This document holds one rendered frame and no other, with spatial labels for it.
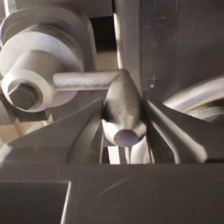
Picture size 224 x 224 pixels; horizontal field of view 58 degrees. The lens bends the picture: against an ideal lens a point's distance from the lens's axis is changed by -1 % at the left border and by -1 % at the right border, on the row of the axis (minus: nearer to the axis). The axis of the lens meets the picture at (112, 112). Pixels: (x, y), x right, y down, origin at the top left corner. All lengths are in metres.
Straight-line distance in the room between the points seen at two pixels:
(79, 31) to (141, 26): 0.07
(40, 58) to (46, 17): 0.05
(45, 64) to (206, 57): 0.18
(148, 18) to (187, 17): 0.04
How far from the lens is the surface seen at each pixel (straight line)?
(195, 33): 0.25
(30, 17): 0.21
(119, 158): 0.56
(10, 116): 0.47
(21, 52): 0.19
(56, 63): 0.17
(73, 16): 0.20
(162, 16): 0.23
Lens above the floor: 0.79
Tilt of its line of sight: 4 degrees up
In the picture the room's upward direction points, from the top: 94 degrees counter-clockwise
